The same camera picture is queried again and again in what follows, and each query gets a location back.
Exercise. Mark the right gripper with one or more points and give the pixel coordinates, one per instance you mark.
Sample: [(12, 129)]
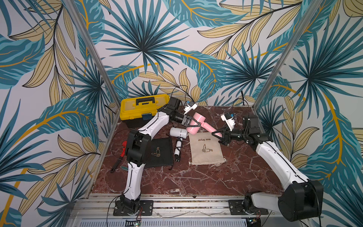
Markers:
[(229, 135)]

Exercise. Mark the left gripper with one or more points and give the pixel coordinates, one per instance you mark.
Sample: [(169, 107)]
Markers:
[(185, 122)]

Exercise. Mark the pink hair dryer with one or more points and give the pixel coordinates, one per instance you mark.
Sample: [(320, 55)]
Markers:
[(197, 121)]

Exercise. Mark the beige drawstring bag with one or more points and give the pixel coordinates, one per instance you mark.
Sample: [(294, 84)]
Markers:
[(205, 149)]

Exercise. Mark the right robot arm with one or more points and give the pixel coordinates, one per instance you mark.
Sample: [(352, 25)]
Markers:
[(302, 197)]

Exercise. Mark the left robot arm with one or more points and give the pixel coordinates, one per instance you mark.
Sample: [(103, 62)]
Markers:
[(139, 143)]

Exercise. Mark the white hair dryer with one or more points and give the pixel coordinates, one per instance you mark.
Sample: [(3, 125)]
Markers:
[(180, 134)]

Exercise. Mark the yellow black toolbox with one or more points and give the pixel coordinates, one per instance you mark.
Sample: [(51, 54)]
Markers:
[(137, 112)]

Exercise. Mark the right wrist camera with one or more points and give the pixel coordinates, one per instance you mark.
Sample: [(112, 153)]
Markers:
[(228, 118)]

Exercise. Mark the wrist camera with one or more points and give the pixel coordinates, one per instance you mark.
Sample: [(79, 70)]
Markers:
[(228, 118), (189, 106)]

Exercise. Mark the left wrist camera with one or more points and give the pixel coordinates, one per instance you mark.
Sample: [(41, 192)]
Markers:
[(189, 106)]

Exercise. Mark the black drawstring bag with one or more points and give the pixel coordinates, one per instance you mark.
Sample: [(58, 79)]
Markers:
[(160, 153)]

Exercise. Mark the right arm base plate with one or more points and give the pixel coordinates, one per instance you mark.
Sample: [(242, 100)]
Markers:
[(245, 207)]

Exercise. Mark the aluminium front rail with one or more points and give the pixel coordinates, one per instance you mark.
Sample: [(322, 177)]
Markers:
[(174, 211)]

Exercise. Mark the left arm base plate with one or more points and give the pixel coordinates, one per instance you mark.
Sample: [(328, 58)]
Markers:
[(124, 208)]

